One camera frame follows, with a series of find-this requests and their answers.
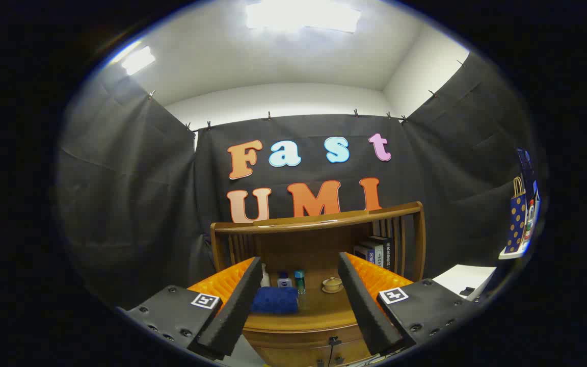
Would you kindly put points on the beige lidded teacup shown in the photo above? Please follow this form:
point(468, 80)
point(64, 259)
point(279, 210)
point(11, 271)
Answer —
point(332, 285)

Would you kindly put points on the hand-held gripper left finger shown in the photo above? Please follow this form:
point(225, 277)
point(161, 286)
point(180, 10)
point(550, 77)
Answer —
point(232, 316)

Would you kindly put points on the wooden countertop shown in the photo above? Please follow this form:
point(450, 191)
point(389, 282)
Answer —
point(319, 308)

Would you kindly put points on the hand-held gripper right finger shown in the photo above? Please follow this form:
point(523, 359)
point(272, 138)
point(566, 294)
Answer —
point(365, 311)

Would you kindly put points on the blue dotted gift bag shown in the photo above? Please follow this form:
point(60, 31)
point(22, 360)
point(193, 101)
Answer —
point(516, 224)

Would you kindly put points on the white wall shelf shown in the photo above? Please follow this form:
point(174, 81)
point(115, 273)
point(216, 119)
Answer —
point(512, 254)

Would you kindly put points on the white drawer unit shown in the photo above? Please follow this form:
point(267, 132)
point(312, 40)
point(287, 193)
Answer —
point(464, 280)

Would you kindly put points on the wooden drawer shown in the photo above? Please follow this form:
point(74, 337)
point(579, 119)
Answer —
point(293, 339)

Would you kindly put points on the white bottle with blue cap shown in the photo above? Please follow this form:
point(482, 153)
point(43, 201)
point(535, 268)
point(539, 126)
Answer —
point(285, 282)

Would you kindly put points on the teal blue bottle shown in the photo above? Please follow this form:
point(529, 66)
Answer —
point(300, 283)

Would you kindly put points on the pale blue book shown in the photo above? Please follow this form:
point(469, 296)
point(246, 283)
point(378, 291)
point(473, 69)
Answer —
point(376, 252)

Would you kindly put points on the white pump bottle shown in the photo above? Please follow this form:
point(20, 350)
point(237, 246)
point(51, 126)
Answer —
point(265, 279)

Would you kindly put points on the blue towel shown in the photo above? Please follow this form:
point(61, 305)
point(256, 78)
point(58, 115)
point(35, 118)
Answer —
point(274, 300)

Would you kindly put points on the large ceiling light panel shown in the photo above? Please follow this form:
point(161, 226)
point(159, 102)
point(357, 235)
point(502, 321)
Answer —
point(303, 15)

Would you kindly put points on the wooden cabinet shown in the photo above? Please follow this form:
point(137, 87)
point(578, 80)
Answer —
point(303, 244)

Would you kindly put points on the small ceiling light panel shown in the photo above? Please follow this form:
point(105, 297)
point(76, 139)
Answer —
point(138, 60)

